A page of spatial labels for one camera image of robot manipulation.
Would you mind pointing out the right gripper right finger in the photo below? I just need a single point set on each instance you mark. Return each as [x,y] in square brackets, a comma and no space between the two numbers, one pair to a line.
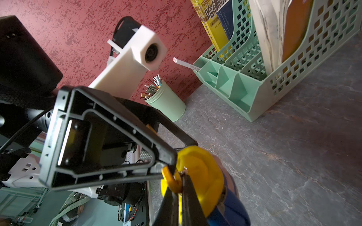
[192,213]

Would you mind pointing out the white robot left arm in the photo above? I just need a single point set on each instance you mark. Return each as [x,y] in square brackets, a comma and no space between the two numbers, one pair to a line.
[29,80]

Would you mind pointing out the yellow blue doll decoration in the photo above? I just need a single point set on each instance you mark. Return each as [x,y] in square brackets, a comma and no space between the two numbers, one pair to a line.
[215,188]

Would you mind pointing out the green pencil cup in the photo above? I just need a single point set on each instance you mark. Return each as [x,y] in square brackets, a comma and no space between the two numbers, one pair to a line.
[168,103]

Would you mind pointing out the white ruler stick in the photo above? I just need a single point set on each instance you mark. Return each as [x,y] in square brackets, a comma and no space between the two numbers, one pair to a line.
[185,64]

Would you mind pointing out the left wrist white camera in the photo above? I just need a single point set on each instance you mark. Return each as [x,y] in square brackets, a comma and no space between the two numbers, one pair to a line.
[143,52]

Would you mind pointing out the papers and brown folder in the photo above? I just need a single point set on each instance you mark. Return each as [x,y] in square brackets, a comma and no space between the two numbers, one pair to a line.
[281,26]

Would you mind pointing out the gold carabiner clip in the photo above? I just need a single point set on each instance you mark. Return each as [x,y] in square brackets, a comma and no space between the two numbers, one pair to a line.
[171,181]

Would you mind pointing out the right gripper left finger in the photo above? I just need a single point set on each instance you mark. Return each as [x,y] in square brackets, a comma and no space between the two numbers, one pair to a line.
[168,214]

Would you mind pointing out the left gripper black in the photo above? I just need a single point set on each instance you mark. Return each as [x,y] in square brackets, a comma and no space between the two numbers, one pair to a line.
[90,134]

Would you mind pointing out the green plastic file organizer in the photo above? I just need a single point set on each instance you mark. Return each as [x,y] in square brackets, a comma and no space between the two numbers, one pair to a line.
[237,72]

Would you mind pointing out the pencils bundle in cup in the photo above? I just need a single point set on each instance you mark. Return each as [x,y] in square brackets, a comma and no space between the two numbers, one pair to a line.
[152,88]

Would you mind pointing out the yellow book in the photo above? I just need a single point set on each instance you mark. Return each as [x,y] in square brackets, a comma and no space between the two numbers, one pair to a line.
[217,19]

